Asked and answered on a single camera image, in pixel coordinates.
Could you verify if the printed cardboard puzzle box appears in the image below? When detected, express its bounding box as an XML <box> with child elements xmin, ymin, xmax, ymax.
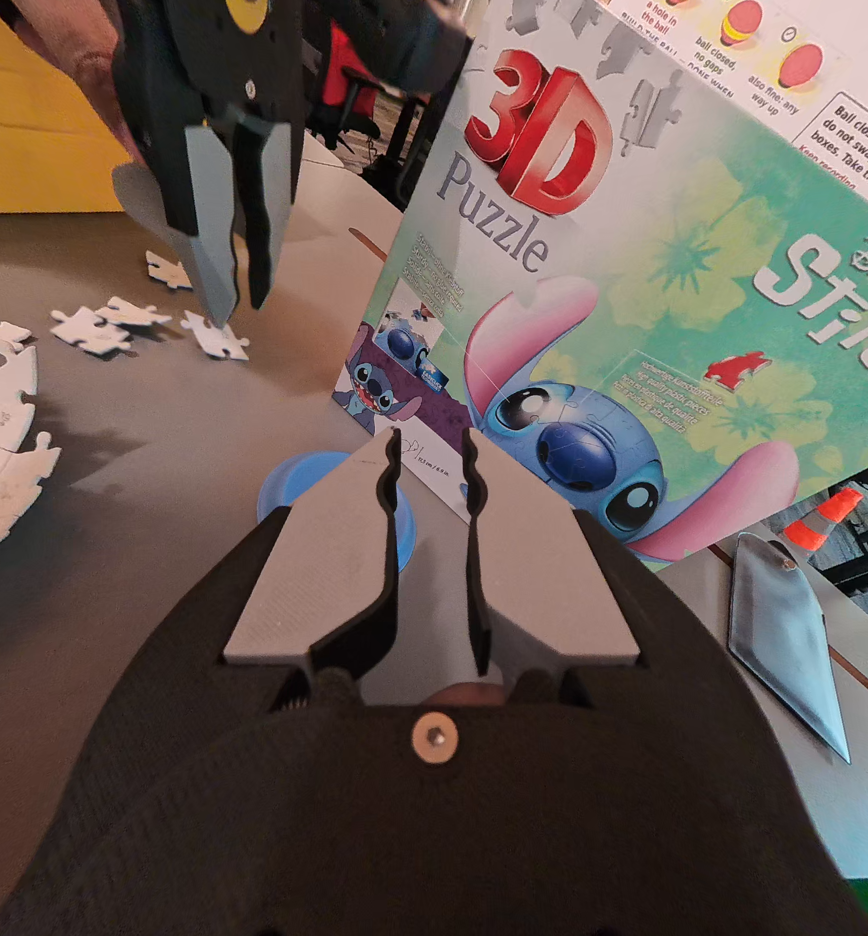
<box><xmin>331</xmin><ymin>0</ymin><xmax>868</xmax><ymax>571</ymax></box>

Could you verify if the blue round plastic stand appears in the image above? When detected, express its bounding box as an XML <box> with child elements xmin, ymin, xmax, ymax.
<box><xmin>257</xmin><ymin>452</ymin><xmax>416</xmax><ymax>573</ymax></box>

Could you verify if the red backed office chair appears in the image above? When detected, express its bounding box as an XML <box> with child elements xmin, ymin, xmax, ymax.
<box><xmin>308</xmin><ymin>18</ymin><xmax>385</xmax><ymax>153</ymax></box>

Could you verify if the orange traffic cone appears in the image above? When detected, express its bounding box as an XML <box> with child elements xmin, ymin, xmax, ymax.
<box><xmin>782</xmin><ymin>487</ymin><xmax>865</xmax><ymax>551</ymax></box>

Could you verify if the person's left hand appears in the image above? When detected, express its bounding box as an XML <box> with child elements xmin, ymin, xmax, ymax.
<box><xmin>10</xmin><ymin>0</ymin><xmax>146</xmax><ymax>165</ymax></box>

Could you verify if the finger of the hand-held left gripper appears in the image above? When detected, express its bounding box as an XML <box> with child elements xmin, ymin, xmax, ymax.
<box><xmin>184</xmin><ymin>124</ymin><xmax>243</xmax><ymax>329</ymax></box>
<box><xmin>231</xmin><ymin>110</ymin><xmax>293</xmax><ymax>312</ymax></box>

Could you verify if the white flat base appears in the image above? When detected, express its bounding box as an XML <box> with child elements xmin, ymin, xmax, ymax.
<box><xmin>728</xmin><ymin>532</ymin><xmax>853</xmax><ymax>765</ymax></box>

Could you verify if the white instruction card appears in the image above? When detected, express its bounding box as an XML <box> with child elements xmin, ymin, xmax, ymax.
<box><xmin>600</xmin><ymin>0</ymin><xmax>868</xmax><ymax>224</ymax></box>

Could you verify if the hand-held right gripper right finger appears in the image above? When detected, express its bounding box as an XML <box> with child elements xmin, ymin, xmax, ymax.
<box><xmin>462</xmin><ymin>426</ymin><xmax>641</xmax><ymax>679</ymax></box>

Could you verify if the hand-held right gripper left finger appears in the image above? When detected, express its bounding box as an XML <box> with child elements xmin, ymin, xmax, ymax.
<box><xmin>222</xmin><ymin>426</ymin><xmax>403</xmax><ymax>677</ymax></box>

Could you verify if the yellow plastic bin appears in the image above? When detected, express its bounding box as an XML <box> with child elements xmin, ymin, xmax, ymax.
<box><xmin>0</xmin><ymin>0</ymin><xmax>136</xmax><ymax>215</ymax></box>

